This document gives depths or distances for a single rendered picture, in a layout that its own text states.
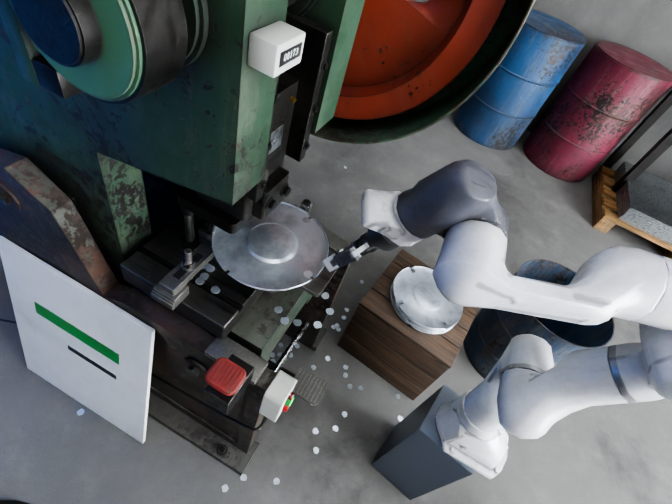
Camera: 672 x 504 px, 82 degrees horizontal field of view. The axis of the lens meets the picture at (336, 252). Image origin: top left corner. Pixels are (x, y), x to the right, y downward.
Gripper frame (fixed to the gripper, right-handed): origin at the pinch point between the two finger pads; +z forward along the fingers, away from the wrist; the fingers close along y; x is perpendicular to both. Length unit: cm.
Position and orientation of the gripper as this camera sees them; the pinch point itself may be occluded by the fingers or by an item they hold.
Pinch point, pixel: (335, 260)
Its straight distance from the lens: 85.4
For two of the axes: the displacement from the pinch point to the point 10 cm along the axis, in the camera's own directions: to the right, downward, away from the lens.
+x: -5.8, -8.2, -0.5
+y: 6.2, -4.8, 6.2
